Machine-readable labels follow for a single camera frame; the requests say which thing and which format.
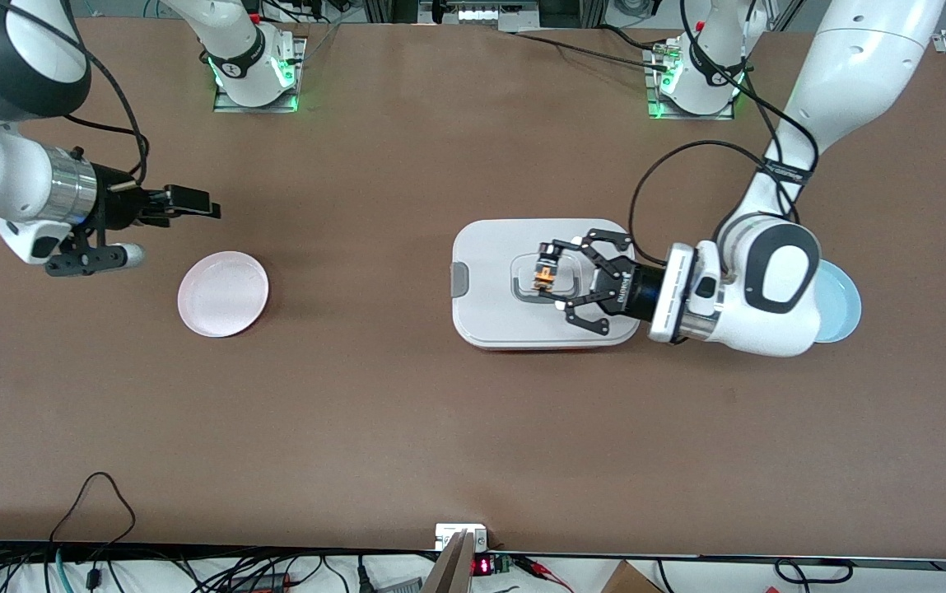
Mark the small white mount block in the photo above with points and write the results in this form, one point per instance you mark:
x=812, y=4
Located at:
x=449, y=534

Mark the white lidded storage container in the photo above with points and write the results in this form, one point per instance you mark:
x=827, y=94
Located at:
x=489, y=321

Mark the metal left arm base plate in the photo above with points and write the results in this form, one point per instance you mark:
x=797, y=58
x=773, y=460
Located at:
x=662, y=111

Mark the brown cardboard piece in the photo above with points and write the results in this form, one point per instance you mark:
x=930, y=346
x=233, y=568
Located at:
x=629, y=581

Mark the pink round plate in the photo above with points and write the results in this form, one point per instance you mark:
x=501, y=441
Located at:
x=223, y=294

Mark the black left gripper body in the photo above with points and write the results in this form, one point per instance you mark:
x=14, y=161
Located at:
x=639, y=291

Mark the grey aluminium profile bar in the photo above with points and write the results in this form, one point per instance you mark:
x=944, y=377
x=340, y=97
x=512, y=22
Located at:
x=452, y=572

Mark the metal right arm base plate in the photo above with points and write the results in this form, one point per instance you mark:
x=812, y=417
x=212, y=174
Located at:
x=230, y=105

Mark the red digit display board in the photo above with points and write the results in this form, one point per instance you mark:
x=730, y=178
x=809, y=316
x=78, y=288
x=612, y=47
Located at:
x=482, y=566

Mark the light blue round plate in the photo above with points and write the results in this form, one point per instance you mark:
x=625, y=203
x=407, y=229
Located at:
x=843, y=305

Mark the white electronics box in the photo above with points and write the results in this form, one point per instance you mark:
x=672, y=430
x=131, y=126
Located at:
x=493, y=12

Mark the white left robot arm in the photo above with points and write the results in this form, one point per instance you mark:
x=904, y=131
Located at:
x=769, y=280

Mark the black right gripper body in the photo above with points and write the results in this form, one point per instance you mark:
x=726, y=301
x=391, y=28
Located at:
x=114, y=207

